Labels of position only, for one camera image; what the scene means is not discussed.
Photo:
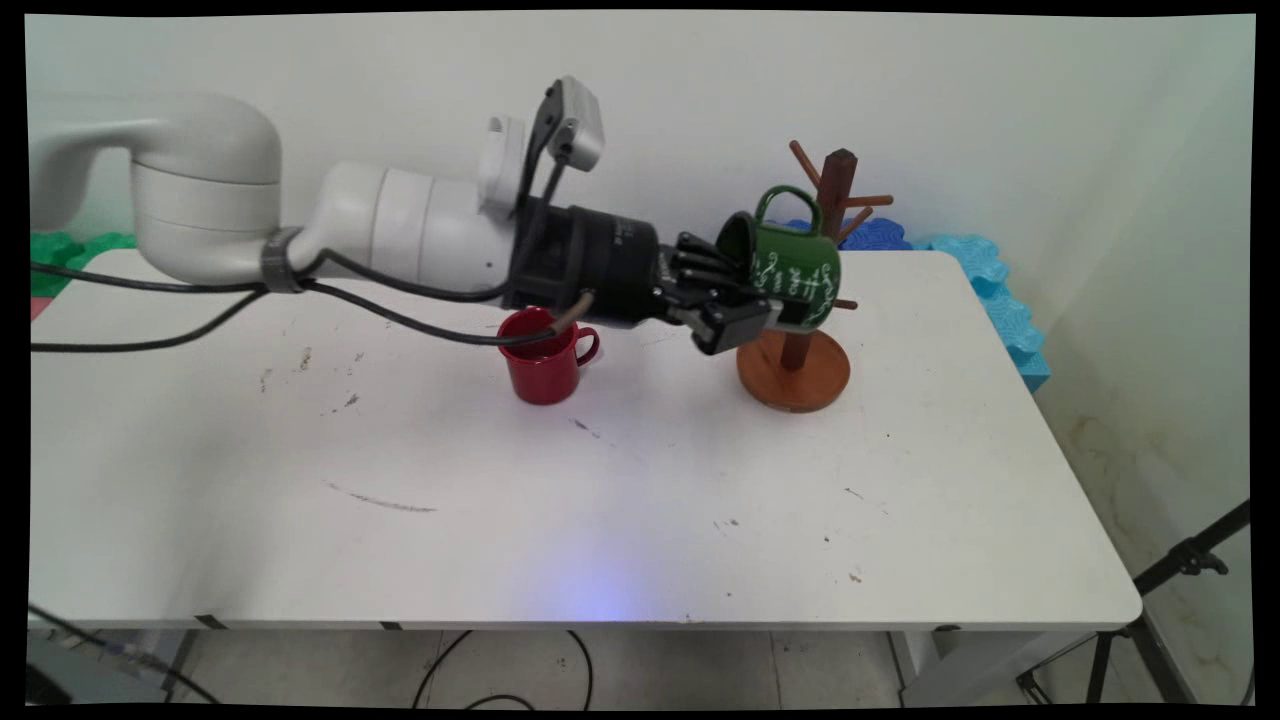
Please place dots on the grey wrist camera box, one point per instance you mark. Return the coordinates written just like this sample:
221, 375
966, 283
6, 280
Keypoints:
575, 120

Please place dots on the light blue foam mat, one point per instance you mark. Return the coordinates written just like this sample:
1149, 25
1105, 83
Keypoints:
1005, 310

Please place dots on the pink foam mat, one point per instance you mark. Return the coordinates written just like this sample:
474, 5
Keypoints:
38, 307

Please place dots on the dark blue foam mat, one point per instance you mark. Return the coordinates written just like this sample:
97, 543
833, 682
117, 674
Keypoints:
880, 236

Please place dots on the black tripod stand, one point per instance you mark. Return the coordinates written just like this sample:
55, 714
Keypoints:
1150, 600

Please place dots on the grey table leg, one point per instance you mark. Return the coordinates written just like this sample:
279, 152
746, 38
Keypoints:
960, 665
180, 660

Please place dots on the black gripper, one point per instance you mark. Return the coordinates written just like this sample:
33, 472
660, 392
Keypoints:
590, 265

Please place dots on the green foam mat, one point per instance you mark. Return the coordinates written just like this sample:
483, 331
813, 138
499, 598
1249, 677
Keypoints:
60, 255

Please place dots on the green enamel mug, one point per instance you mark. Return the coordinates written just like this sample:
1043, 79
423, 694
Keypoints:
795, 270

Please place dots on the red enamel mug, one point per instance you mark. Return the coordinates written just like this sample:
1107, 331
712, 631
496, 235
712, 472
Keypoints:
542, 370

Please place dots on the brown wooden mug tree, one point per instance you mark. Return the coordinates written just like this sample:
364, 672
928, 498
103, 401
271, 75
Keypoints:
795, 370

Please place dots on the grey box under table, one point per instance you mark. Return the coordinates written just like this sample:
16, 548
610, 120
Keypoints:
80, 675

